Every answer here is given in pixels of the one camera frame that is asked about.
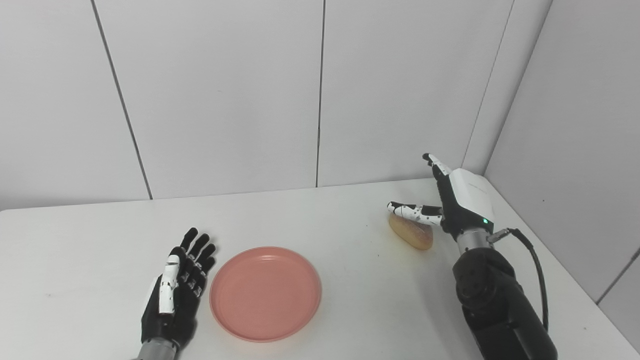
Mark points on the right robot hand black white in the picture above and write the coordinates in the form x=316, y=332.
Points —
x=452, y=202

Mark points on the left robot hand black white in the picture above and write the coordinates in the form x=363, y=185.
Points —
x=177, y=290

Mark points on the oval bread roll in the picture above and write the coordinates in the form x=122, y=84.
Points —
x=412, y=235

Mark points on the pink round plate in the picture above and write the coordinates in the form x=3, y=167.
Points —
x=265, y=293

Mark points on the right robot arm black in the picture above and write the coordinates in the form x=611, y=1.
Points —
x=492, y=300

